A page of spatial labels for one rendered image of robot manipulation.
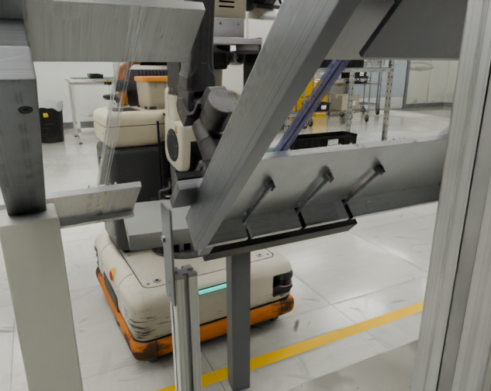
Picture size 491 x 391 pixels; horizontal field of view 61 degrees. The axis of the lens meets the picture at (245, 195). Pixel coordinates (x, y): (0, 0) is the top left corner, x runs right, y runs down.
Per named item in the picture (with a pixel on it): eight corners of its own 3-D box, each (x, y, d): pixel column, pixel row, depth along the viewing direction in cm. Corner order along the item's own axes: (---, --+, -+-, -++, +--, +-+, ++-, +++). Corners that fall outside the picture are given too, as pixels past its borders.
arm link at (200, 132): (212, 129, 89) (188, 129, 86) (223, 106, 83) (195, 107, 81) (223, 155, 86) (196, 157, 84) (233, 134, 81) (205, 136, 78)
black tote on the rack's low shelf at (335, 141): (294, 154, 301) (295, 139, 297) (281, 150, 315) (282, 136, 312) (357, 148, 325) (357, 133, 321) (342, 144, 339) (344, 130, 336)
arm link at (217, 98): (212, 103, 91) (174, 105, 87) (228, 64, 82) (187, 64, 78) (231, 147, 87) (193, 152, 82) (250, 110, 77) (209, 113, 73)
